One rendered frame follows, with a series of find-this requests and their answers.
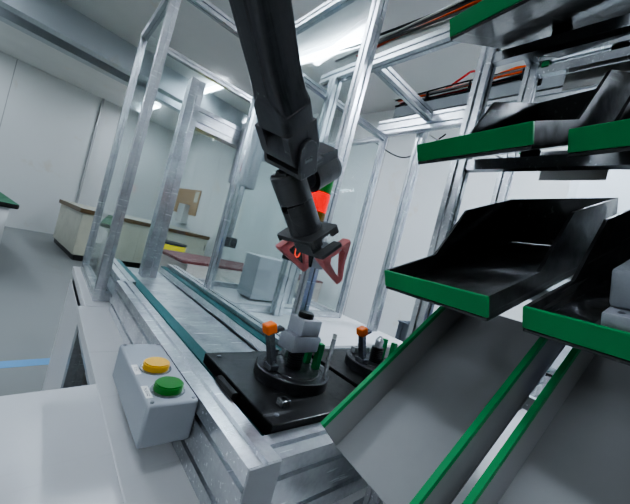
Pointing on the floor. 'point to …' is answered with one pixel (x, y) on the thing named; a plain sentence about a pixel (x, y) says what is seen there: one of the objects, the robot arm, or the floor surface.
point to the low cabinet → (73, 228)
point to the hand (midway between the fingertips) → (320, 272)
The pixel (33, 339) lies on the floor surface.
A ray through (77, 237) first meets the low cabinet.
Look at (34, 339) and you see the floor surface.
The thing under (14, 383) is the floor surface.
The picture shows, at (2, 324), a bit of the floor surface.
